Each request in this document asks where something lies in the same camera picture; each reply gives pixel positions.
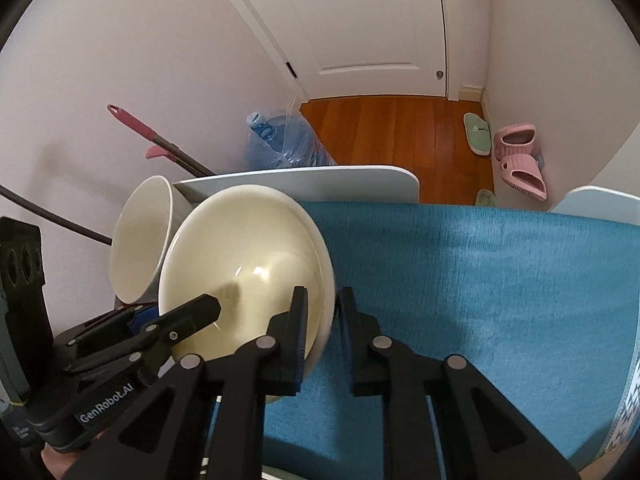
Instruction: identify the white bowl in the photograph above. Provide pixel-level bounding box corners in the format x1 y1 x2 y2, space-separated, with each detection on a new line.
109 175 194 305

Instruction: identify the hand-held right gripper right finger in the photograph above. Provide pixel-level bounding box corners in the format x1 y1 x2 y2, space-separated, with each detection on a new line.
337 287 584 480

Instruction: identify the blue water jug in bag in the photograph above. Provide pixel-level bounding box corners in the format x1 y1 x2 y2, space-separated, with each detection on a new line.
242 92 339 172

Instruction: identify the cream bowl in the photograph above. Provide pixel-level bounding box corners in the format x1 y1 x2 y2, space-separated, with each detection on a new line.
158 184 336 406

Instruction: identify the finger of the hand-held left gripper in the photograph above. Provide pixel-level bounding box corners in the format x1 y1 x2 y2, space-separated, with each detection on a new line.
139 293 223 357
64 304 162 347

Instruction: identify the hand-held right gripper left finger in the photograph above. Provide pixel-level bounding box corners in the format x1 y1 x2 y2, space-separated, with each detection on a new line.
60 285 309 480

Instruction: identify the blue patterned tablecloth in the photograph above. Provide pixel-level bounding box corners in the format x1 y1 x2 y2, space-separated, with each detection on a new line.
200 199 640 480

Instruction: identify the blue water bottle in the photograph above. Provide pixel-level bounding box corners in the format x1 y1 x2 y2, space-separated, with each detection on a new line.
243 110 337 171

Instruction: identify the pink slipper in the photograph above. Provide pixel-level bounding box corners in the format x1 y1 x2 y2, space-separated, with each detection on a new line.
499 153 547 201
493 122 539 161

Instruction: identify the person's left hand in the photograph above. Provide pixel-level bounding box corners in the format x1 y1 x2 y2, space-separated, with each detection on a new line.
40 442 102 480

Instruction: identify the white panel door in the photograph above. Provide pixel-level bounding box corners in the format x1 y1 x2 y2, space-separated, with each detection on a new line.
199 0 449 102

